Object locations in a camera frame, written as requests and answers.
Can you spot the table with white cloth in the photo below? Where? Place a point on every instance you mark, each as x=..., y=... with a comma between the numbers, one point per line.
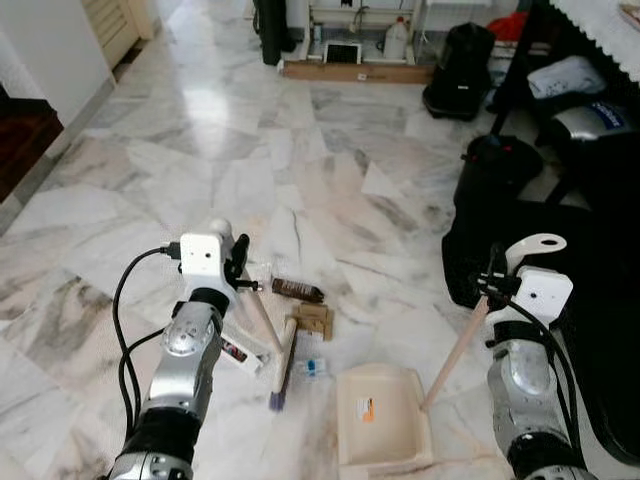
x=600, y=35

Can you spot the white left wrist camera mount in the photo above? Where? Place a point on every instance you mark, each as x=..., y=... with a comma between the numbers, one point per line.
x=205, y=255

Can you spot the white plastic bag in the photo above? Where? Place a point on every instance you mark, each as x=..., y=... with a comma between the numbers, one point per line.
x=565, y=78

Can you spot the large black sofa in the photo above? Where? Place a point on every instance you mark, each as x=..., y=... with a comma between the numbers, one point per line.
x=590, y=300

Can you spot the small blue white wrapper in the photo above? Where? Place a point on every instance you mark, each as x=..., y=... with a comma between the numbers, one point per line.
x=312, y=367

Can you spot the tall black case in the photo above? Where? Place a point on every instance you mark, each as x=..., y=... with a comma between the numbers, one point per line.
x=272, y=30

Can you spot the black backpack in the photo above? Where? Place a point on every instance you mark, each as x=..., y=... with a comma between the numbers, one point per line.
x=460, y=70

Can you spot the black round bag red dot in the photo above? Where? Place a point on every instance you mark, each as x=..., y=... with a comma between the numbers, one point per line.
x=500, y=165

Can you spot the wooden broom purple bristles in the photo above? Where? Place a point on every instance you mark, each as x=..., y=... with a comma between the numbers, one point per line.
x=285, y=370

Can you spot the white plastic jug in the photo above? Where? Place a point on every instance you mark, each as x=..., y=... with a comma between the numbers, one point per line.
x=396, y=40

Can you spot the wooden plank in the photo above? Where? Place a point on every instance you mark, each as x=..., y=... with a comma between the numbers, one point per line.
x=355, y=72

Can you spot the small brown box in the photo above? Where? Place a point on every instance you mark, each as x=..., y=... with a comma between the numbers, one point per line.
x=630, y=10

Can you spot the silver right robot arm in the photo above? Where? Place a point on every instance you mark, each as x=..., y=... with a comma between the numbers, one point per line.
x=520, y=380

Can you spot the silver blue bag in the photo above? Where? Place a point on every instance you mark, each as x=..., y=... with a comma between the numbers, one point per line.
x=590, y=120

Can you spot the long white box red label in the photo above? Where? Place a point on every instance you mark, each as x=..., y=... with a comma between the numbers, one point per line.
x=240, y=352

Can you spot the white shelf rack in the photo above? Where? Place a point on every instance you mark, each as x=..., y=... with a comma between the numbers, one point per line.
x=365, y=15

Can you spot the slatted wooden door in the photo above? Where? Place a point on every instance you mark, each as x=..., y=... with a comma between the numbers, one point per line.
x=115, y=25

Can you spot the brown snack packet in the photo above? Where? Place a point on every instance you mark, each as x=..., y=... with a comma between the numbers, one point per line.
x=298, y=290

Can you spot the white framed tablet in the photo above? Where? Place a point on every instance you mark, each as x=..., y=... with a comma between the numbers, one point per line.
x=342, y=52

